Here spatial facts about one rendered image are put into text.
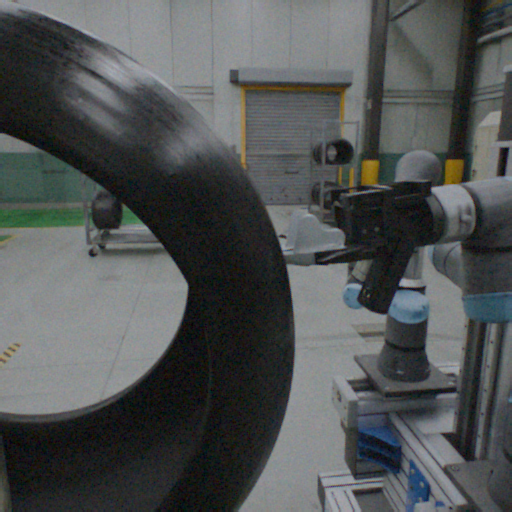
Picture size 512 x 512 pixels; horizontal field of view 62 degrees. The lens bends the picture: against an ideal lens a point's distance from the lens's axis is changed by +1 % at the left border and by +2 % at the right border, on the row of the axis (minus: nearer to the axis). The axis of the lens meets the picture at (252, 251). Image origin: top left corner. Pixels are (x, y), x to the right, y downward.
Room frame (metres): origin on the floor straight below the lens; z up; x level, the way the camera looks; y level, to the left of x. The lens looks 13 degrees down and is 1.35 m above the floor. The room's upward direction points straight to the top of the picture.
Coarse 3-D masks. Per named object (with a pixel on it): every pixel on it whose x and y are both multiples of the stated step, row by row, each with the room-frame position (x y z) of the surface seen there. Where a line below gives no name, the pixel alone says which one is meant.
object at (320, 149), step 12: (312, 132) 8.73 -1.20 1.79; (324, 132) 7.48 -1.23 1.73; (312, 144) 8.73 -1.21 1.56; (324, 144) 7.48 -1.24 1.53; (336, 144) 8.34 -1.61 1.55; (348, 144) 7.65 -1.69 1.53; (312, 156) 8.72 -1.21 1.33; (324, 156) 7.52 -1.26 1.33; (336, 156) 8.66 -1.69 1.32; (348, 156) 7.93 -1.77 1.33; (312, 168) 8.72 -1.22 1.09; (324, 168) 7.48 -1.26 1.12; (312, 180) 8.72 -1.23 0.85; (324, 180) 7.48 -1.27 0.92; (312, 192) 8.42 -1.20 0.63; (324, 192) 7.60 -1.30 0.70; (348, 192) 7.61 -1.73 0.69; (312, 204) 8.73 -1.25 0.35; (324, 204) 7.60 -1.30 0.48; (324, 216) 7.97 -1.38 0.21
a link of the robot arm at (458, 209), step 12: (432, 192) 0.53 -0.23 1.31; (444, 192) 0.53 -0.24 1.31; (456, 192) 0.53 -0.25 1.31; (444, 204) 0.51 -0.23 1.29; (456, 204) 0.51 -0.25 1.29; (468, 204) 0.52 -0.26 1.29; (444, 216) 0.51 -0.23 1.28; (456, 216) 0.51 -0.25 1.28; (468, 216) 0.51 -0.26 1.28; (444, 228) 0.51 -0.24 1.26; (456, 228) 0.51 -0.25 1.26; (468, 228) 0.52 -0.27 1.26; (444, 240) 0.52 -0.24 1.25; (456, 240) 0.53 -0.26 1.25
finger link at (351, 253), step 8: (344, 248) 0.48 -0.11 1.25; (352, 248) 0.48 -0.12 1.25; (360, 248) 0.47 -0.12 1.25; (320, 256) 0.48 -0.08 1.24; (328, 256) 0.48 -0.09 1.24; (336, 256) 0.47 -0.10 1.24; (344, 256) 0.48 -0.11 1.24; (352, 256) 0.47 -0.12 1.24; (360, 256) 0.47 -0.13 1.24; (368, 256) 0.48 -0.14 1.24; (320, 264) 0.48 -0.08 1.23
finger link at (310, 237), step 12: (312, 216) 0.49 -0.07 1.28; (300, 228) 0.48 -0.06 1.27; (312, 228) 0.49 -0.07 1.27; (324, 228) 0.49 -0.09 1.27; (336, 228) 0.49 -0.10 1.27; (300, 240) 0.48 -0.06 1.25; (312, 240) 0.49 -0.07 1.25; (324, 240) 0.49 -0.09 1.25; (336, 240) 0.49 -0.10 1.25; (288, 252) 0.49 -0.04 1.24; (300, 252) 0.48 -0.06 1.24; (312, 252) 0.48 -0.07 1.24; (300, 264) 0.48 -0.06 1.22
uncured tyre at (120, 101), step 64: (0, 0) 0.31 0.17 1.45; (0, 64) 0.28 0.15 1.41; (64, 64) 0.29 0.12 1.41; (128, 64) 0.33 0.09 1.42; (0, 128) 0.27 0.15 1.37; (64, 128) 0.28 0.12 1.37; (128, 128) 0.29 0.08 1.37; (192, 128) 0.33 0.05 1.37; (128, 192) 0.29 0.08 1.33; (192, 192) 0.30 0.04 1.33; (256, 192) 0.36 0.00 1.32; (192, 256) 0.30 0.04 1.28; (256, 256) 0.32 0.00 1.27; (192, 320) 0.57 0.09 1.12; (256, 320) 0.31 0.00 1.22; (192, 384) 0.55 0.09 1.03; (256, 384) 0.31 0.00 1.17; (64, 448) 0.53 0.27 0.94; (128, 448) 0.52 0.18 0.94; (192, 448) 0.46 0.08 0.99; (256, 448) 0.31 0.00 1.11
